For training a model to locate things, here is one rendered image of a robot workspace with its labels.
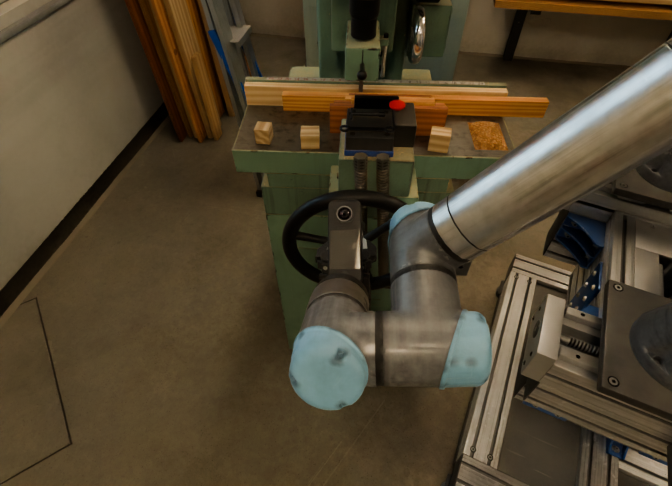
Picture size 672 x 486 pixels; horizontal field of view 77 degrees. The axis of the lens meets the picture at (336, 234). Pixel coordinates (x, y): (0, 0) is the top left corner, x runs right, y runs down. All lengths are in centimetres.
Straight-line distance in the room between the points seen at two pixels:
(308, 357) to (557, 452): 108
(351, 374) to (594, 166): 28
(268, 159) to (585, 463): 111
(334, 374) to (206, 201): 184
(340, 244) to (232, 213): 155
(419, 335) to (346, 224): 21
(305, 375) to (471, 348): 16
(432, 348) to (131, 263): 173
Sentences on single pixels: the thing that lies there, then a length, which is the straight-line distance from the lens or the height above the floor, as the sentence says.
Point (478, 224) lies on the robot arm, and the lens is 45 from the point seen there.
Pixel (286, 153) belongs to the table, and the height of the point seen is 90.
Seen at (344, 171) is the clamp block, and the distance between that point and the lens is 80.
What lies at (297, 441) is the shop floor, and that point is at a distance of 151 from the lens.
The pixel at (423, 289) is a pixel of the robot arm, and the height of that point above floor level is 108.
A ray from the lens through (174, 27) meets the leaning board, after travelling 232.
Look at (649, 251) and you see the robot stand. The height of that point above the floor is 73.
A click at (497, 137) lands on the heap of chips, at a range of 98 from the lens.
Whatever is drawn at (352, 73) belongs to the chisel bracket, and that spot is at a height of 102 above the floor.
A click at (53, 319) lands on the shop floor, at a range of 200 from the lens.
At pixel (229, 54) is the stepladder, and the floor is 71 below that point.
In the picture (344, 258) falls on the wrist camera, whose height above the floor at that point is 101.
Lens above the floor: 145
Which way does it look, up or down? 48 degrees down
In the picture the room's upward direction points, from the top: straight up
